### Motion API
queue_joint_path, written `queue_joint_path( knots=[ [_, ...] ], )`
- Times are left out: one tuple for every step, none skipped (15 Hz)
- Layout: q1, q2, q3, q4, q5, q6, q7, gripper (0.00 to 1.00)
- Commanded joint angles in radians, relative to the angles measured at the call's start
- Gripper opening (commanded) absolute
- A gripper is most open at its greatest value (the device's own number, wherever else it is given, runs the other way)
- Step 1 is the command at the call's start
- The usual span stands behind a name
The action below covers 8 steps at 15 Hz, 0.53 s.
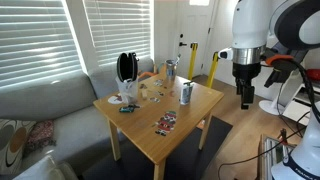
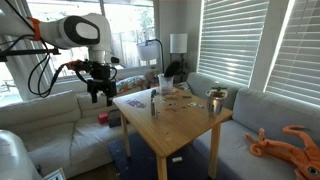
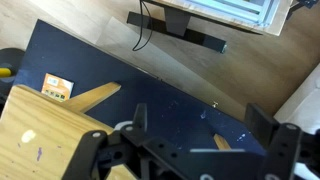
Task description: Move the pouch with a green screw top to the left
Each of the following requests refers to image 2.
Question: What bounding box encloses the dark purple box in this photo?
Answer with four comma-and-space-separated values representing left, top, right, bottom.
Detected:
108, 109, 121, 128

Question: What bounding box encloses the colourful patterned cushion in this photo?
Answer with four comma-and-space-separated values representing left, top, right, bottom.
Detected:
116, 75, 146, 94

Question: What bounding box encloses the red toy block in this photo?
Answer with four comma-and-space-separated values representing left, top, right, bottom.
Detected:
98, 112, 109, 124

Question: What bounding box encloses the silver metal can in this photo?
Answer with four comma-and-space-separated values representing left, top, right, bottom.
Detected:
206, 90, 228, 115

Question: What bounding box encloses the clear plastic measuring cup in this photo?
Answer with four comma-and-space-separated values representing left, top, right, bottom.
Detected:
158, 74, 173, 95

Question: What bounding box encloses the blue rug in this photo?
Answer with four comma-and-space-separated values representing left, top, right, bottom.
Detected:
108, 133, 210, 180

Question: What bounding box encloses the floor lamp white shade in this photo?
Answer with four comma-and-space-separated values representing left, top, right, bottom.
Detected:
169, 32, 189, 83

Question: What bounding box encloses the white sofa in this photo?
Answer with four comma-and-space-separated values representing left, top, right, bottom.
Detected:
0, 90, 123, 178

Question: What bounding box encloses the grey sofa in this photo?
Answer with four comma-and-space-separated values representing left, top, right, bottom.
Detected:
186, 72, 320, 180

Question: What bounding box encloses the white scrap on rug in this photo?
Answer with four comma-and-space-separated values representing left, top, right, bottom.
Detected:
172, 156, 183, 163

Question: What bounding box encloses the orange plush octopus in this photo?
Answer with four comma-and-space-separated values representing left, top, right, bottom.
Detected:
245, 125, 320, 180

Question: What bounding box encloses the pouch with green screw top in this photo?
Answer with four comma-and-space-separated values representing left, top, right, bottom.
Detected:
150, 89, 157, 117

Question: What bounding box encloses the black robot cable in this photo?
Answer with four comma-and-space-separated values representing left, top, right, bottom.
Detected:
27, 36, 88, 99

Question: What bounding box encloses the stuffed toy on sill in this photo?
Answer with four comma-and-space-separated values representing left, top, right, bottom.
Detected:
145, 69, 160, 88

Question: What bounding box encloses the black round paddle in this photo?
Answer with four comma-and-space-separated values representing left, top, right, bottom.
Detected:
164, 60, 180, 77

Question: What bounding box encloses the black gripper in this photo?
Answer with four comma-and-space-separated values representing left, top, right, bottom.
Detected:
82, 61, 117, 106

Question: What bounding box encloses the white window blind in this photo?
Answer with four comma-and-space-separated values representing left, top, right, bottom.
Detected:
198, 0, 269, 86
266, 0, 320, 106

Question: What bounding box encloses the purple sticker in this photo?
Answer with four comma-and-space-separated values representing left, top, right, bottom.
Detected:
125, 100, 146, 108

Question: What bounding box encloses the white window blind right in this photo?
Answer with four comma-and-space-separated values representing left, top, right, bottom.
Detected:
266, 0, 320, 106

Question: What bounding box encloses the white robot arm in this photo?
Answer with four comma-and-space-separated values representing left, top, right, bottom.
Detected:
0, 13, 119, 106

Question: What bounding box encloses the arc lamp white shade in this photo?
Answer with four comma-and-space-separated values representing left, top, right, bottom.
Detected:
136, 39, 164, 71

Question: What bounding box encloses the wooden table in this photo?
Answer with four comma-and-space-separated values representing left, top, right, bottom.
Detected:
113, 88, 233, 180

